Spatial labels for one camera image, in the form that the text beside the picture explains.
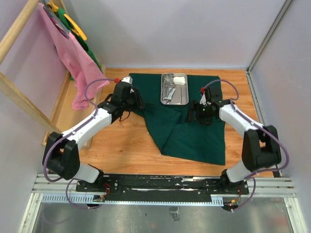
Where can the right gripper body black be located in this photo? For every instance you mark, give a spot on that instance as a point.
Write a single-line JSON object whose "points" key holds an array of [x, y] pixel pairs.
{"points": [[203, 114]]}

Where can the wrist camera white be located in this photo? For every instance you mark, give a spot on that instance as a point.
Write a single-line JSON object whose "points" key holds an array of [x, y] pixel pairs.
{"points": [[203, 100], [128, 80]]}

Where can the white gauze roll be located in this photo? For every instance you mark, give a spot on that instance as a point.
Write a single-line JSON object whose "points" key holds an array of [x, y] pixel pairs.
{"points": [[179, 80]]}

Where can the blue suture packet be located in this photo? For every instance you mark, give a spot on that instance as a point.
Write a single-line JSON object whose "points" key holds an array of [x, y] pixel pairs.
{"points": [[169, 94]]}

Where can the wooden rack frame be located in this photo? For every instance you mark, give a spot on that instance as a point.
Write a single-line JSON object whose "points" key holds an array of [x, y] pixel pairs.
{"points": [[33, 66]]}

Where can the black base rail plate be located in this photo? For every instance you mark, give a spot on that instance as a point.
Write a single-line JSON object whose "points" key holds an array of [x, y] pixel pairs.
{"points": [[162, 188]]}

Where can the green garment on hanger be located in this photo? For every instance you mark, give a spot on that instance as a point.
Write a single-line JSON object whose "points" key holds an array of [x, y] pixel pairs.
{"points": [[65, 51]]}

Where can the steel surgical scissors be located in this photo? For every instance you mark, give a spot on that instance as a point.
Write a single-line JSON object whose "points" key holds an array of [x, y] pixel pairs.
{"points": [[167, 83]]}

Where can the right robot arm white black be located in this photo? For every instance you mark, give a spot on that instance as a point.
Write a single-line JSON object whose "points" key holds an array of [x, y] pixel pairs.
{"points": [[260, 148]]}

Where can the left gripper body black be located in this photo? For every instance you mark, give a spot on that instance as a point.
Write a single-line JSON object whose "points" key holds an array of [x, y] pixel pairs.
{"points": [[134, 102]]}

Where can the pink cloth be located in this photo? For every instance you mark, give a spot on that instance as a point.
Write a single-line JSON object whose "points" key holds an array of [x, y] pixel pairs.
{"points": [[84, 71]]}

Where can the yellow hanger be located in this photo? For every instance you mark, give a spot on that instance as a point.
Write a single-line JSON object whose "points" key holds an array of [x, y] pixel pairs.
{"points": [[73, 27]]}

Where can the grey hanger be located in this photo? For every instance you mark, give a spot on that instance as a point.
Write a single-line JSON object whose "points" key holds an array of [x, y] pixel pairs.
{"points": [[52, 14]]}

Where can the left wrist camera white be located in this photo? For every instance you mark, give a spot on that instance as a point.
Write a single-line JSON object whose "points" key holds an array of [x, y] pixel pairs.
{"points": [[128, 80]]}

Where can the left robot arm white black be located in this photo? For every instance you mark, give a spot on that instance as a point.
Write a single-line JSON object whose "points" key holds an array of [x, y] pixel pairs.
{"points": [[61, 155]]}

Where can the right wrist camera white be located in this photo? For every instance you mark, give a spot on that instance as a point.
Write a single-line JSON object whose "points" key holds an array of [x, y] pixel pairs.
{"points": [[203, 100]]}

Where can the steel instrument tray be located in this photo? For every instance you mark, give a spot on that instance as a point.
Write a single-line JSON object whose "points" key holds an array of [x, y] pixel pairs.
{"points": [[176, 97]]}

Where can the dark green surgical cloth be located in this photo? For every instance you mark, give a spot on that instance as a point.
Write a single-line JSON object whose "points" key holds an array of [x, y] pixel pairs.
{"points": [[169, 130]]}

